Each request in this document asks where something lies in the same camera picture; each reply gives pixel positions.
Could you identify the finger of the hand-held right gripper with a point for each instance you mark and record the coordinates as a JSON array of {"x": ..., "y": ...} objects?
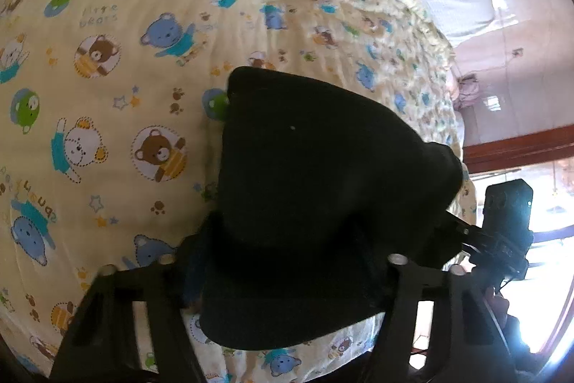
[{"x": 459, "y": 230}]

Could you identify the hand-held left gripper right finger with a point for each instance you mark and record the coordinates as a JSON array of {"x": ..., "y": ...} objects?
[{"x": 403, "y": 297}]

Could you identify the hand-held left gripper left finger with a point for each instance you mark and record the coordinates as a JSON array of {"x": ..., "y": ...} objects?
[{"x": 190, "y": 280}]

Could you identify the black pants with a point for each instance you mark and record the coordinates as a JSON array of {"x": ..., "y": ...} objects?
[{"x": 314, "y": 194}]

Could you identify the person's right hand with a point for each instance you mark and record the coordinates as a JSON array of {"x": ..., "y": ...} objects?
[{"x": 500, "y": 306}]

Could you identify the bright window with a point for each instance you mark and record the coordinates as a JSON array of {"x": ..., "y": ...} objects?
[{"x": 551, "y": 230}]

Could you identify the pink pillow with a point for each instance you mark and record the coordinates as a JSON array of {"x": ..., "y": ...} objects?
[{"x": 466, "y": 91}]

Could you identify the yellow bear print blanket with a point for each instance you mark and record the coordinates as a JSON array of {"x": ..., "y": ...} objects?
[{"x": 134, "y": 51}]

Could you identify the wooden door frame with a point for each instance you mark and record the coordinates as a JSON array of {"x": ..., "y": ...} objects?
[{"x": 515, "y": 145}]

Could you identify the wall socket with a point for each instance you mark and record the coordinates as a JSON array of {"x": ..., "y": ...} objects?
[{"x": 518, "y": 51}]

